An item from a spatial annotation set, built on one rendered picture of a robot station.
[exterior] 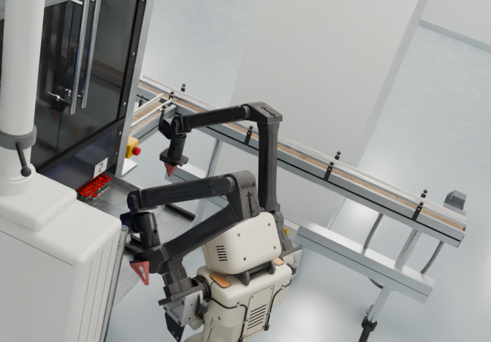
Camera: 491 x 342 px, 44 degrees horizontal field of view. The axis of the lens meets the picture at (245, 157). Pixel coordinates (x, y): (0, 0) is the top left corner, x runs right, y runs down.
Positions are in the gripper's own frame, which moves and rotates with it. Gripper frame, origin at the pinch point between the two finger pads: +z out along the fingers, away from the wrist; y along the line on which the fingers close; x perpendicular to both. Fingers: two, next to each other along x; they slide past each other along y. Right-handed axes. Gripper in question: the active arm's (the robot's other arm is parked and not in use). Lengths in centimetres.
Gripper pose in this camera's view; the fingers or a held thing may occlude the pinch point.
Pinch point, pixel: (169, 174)
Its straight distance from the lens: 250.1
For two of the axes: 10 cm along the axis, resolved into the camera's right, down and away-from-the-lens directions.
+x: -4.0, 4.1, -8.2
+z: -2.6, 8.1, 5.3
